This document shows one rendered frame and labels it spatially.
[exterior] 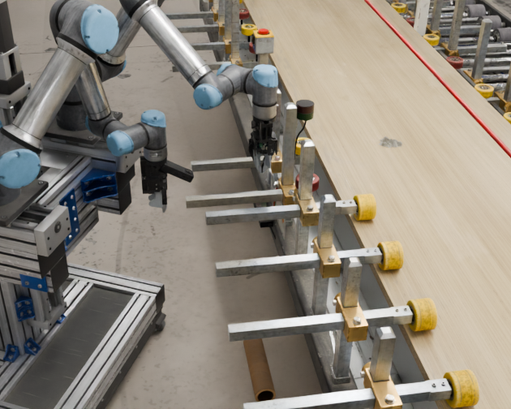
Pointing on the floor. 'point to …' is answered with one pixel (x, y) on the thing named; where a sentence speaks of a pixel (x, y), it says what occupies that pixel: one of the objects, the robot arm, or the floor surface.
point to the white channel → (421, 16)
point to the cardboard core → (259, 370)
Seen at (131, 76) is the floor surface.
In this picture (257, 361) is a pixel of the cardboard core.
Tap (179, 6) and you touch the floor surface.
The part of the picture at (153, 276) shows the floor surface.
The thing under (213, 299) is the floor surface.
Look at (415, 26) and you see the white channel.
